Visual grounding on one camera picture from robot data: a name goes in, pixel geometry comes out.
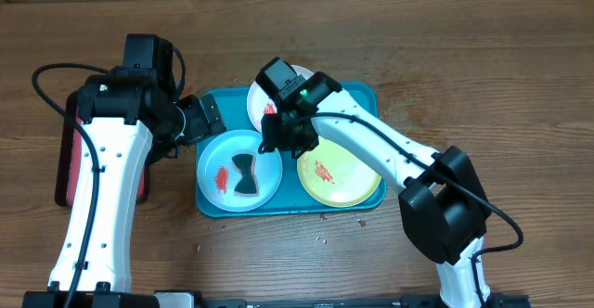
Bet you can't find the light blue plate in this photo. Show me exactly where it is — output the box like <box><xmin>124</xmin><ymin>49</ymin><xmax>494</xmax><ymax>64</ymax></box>
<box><xmin>196</xmin><ymin>130</ymin><xmax>283</xmax><ymax>212</ymax></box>

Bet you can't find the dark green bow-shaped sponge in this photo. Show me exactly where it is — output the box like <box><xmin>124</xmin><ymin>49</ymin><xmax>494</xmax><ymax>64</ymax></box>
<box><xmin>232</xmin><ymin>154</ymin><xmax>259</xmax><ymax>197</ymax></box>

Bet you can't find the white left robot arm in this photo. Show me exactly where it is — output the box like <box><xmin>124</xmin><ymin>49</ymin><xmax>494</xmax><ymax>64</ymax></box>
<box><xmin>49</xmin><ymin>73</ymin><xmax>226</xmax><ymax>292</ymax></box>

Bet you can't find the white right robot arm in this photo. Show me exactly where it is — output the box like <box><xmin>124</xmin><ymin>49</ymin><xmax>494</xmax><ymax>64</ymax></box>
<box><xmin>256</xmin><ymin>70</ymin><xmax>491</xmax><ymax>307</ymax></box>

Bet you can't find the teal plastic tray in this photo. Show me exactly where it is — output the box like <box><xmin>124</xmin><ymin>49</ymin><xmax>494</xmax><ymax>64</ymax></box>
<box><xmin>195</xmin><ymin>82</ymin><xmax>379</xmax><ymax>218</ymax></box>

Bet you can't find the dark red tray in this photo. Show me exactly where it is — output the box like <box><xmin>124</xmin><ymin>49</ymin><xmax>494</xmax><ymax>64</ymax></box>
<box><xmin>55</xmin><ymin>91</ymin><xmax>149</xmax><ymax>207</ymax></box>

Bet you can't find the white plate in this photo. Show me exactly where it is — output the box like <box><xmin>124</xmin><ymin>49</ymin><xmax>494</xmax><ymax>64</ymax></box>
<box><xmin>247</xmin><ymin>65</ymin><xmax>314</xmax><ymax>133</ymax></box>

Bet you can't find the yellow plate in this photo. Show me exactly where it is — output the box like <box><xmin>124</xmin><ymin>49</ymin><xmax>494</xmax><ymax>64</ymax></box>
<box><xmin>297</xmin><ymin>136</ymin><xmax>381</xmax><ymax>208</ymax></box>

